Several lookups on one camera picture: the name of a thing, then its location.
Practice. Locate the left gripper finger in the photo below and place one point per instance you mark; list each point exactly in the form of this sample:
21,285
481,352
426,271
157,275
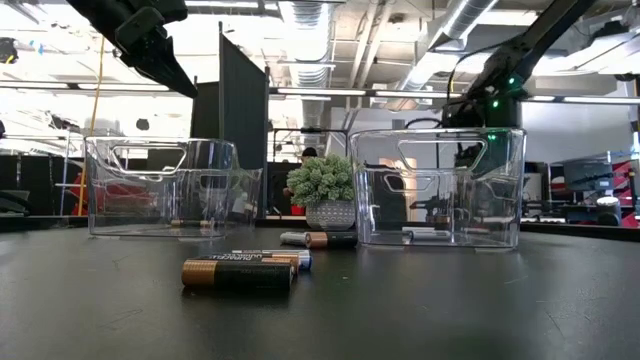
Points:
167,65

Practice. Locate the long ceiling light tube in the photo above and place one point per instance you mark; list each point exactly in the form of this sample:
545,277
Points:
225,4
320,92
420,94

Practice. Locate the black red toolbox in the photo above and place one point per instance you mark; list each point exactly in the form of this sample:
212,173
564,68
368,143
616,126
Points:
120,197

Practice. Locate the corrugated silver ceiling duct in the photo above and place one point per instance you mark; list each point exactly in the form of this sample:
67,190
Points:
310,75

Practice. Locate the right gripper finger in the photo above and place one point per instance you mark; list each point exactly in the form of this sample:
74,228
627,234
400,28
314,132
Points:
482,190

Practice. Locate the black computer monitor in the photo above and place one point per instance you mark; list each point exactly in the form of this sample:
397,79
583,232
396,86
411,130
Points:
587,175

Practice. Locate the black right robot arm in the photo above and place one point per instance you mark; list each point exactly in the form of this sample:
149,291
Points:
540,30

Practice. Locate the smooth silver ceiling duct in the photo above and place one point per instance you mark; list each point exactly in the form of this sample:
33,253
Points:
465,20

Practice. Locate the clear plastic bin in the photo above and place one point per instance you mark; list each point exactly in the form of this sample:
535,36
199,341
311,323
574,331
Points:
430,210
150,200

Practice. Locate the green succulent in grey pot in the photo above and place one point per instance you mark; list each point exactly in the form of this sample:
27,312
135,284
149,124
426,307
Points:
325,185

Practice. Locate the metal rack frame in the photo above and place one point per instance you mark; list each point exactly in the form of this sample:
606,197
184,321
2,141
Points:
65,190

